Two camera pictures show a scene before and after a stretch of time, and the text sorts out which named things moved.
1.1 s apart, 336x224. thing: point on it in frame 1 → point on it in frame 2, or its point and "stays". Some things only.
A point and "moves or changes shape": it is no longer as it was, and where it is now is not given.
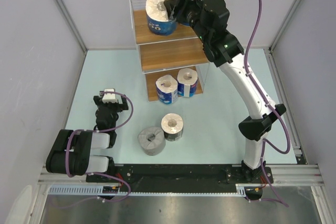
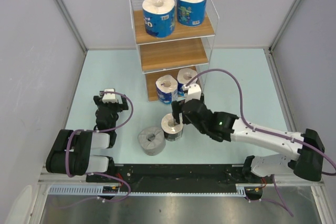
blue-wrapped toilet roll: (158, 21) moves or changes shape
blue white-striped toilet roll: (187, 78) stays
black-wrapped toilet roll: (172, 125) stays
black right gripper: (188, 2) → (176, 107)
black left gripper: (120, 106) stays
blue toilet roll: (167, 87) stays
